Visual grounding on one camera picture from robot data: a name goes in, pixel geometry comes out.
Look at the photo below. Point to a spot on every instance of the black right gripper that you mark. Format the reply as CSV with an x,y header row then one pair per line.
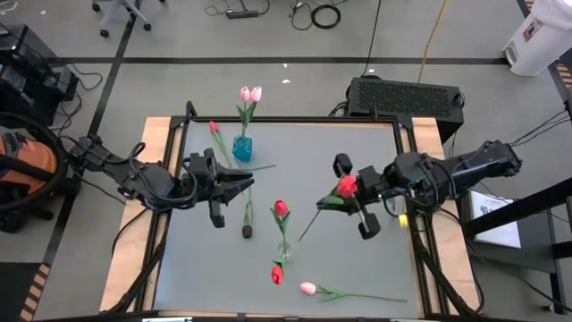
x,y
371,185

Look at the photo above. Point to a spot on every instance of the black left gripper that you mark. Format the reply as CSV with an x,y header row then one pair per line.
x,y
203,179

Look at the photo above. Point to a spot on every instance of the red artificial tulip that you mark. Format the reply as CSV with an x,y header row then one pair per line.
x,y
280,208
277,275
347,185
213,126

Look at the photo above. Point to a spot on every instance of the black artificial tulip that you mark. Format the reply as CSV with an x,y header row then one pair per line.
x,y
246,231

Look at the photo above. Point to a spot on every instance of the pink artificial tulip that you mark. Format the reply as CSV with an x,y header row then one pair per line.
x,y
255,94
245,94
308,288

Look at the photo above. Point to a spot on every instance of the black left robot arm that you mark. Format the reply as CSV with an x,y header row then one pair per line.
x,y
147,183

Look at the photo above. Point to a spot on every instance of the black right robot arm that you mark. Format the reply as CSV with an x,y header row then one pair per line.
x,y
469,167

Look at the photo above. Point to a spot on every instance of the teal textured glass vase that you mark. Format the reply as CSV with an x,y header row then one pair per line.
x,y
242,149

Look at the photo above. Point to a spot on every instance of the yellow tag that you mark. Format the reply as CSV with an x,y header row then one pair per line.
x,y
403,221

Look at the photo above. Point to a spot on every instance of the wooden table side board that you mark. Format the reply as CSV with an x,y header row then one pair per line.
x,y
447,277
152,134

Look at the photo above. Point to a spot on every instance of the black vented computer tower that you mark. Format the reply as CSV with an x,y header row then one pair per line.
x,y
402,96

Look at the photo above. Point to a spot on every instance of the white paper sheet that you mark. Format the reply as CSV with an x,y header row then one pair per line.
x,y
496,223

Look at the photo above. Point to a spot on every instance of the black power strip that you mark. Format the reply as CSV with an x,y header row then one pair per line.
x,y
241,14

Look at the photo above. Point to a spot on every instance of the orange black vacuum cleaner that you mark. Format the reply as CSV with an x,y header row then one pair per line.
x,y
62,165

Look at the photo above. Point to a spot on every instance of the dark side table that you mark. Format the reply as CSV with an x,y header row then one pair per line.
x,y
536,201

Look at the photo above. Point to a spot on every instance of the orange shop vacuum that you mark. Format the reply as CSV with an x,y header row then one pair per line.
x,y
36,156

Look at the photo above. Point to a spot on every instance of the gray office chair base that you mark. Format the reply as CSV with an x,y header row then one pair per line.
x,y
118,11

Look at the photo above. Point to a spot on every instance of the black electronics stack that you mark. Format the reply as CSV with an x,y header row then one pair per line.
x,y
27,76

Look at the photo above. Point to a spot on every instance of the white trash bin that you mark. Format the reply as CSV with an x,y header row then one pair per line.
x,y
536,49

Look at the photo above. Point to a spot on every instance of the black aluminium table frame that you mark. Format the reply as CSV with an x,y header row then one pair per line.
x,y
290,119

